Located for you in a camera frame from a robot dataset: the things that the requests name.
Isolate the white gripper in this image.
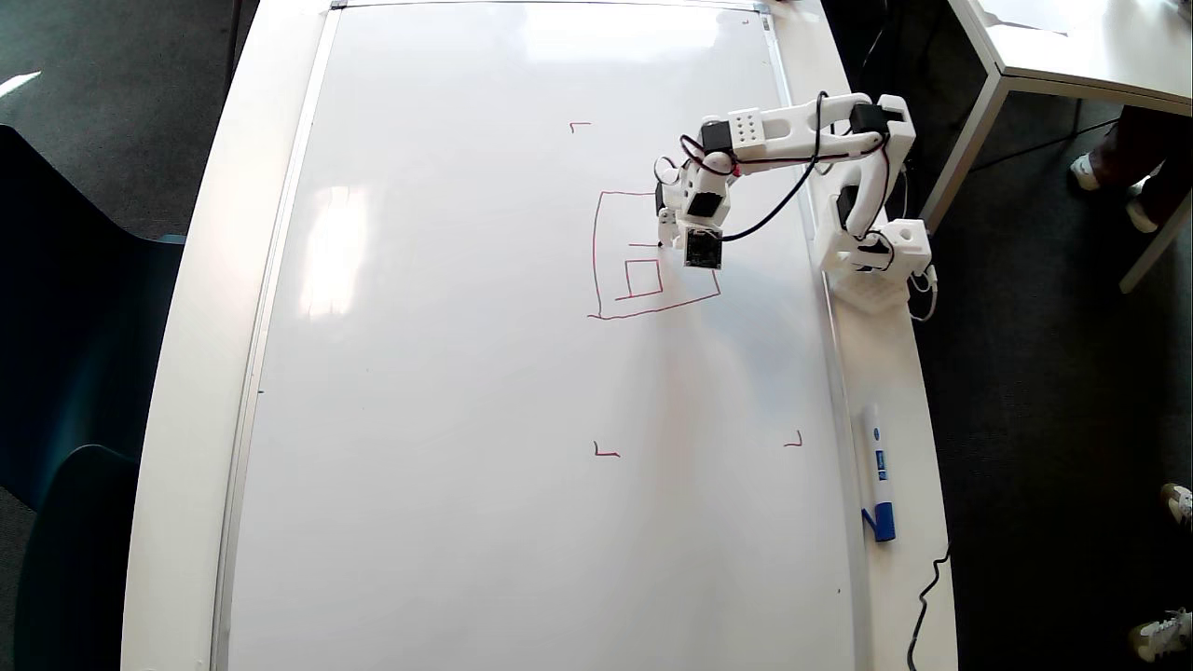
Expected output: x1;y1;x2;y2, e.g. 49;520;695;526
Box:
656;153;738;250

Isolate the white five-joint robot arm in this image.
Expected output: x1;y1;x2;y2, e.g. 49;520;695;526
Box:
699;92;934;278

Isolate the blue and white whiteboard marker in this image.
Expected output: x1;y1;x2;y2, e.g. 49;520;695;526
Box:
859;403;898;544

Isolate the white side table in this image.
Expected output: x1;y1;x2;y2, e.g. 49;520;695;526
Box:
946;0;1193;294

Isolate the dark trouser leg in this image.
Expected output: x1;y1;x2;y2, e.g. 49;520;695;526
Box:
1141;119;1193;226
1092;104;1172;189

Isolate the dark blue chair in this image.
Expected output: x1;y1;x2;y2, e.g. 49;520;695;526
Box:
0;124;187;671

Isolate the black wrist camera board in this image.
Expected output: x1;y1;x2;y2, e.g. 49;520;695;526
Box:
682;226;724;272

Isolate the black camera cable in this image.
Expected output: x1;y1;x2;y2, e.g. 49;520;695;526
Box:
720;19;892;244

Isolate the white perforated robot base mount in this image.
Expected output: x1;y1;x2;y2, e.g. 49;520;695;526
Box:
816;200;914;315

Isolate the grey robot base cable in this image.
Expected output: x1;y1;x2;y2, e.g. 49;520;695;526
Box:
907;264;939;323

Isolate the white whiteboard with aluminium frame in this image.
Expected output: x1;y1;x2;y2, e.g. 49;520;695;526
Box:
210;0;872;671

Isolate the black floor cable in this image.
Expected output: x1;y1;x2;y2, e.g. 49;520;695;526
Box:
967;119;1118;174

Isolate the thin black table cable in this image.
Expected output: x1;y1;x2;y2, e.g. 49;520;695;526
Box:
907;545;952;671

